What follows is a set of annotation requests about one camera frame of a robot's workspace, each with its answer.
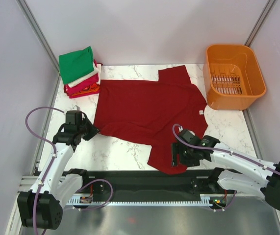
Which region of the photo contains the dark red t shirt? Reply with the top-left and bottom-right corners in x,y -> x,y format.
94,66 -> 208,175

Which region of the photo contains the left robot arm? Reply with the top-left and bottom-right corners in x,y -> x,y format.
17,110 -> 99,235

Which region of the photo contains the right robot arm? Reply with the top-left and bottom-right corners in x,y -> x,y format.
173,129 -> 280,211

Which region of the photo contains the pink red folded t shirt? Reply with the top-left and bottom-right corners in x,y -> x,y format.
64,80 -> 91,98

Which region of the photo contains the orange print folded t shirt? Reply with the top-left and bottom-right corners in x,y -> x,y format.
76,83 -> 100,96

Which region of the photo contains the white folded t shirt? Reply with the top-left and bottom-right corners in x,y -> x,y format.
68,60 -> 103,88

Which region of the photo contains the green folded t shirt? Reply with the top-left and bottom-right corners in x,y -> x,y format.
59,47 -> 94,85

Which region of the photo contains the orange plastic basket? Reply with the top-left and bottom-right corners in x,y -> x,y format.
203,44 -> 267,111

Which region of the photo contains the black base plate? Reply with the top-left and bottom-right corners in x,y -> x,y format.
63,168 -> 237,202

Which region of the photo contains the aluminium rail profile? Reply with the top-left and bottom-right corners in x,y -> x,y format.
17,176 -> 41,195

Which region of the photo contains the white slotted cable duct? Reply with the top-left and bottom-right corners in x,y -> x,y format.
66,192 -> 226,207

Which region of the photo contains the left aluminium frame post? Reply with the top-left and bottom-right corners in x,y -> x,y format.
17,0 -> 63,73

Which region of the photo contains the aluminium frame post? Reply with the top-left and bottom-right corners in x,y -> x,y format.
17,0 -> 63,73
244,0 -> 277,47

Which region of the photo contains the right aluminium frame post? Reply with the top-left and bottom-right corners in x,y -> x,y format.
244,0 -> 277,47

